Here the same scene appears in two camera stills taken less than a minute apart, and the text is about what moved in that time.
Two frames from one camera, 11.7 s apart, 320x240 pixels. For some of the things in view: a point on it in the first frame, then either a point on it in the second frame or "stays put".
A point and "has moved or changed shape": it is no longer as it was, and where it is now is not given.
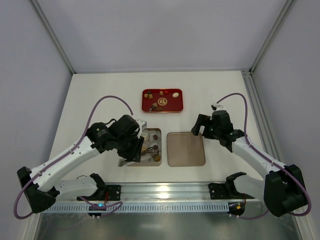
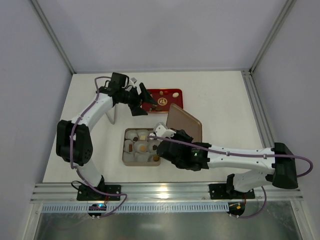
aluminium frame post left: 54,35 stays put
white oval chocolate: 175,95 stays put
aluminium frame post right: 272,33 stays put
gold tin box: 151,154 stays put
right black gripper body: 205,124 → 164,149
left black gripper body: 133,150 → 136,99
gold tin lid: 184,149 has moved or changed shape
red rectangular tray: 162,100 stays put
